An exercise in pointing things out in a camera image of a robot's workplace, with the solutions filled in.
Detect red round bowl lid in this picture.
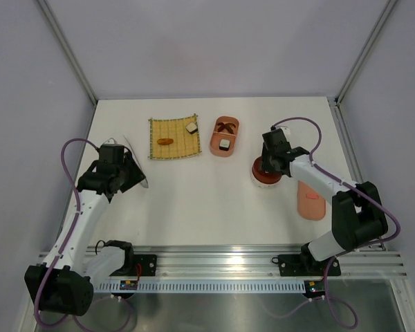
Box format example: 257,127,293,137
251,156,282,176

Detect white black sushi cube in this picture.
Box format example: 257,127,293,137
219,138,231,151

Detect pink lunch box lid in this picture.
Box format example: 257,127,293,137
297,181,326,221

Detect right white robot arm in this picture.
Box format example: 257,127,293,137
259,127,388,276

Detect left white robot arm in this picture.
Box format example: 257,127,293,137
24,141,147,322

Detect pink oval lunch box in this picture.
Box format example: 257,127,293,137
210,116,239,158

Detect round metal bowl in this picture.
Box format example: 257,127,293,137
250,172,282,188

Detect orange carrot piece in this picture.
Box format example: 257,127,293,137
157,138,174,146

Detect yellow bamboo mat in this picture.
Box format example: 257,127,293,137
149,113,202,160

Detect white brown sushi cube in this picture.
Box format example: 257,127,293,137
185,122,199,135

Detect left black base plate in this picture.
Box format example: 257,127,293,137
110,254,158,277

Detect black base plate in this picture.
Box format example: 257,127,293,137
110,254,158,277
271,254,329,277

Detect white slotted cable duct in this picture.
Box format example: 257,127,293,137
95,279,306,294

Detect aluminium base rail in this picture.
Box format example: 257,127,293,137
37,244,409,282

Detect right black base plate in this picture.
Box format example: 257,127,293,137
271,254,329,277

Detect left aluminium frame post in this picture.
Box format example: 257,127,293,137
35,0,98,107

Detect aluminium frame post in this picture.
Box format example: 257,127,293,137
335,0,400,107
35,0,98,107

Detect right aluminium frame post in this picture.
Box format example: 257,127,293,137
335,0,400,107

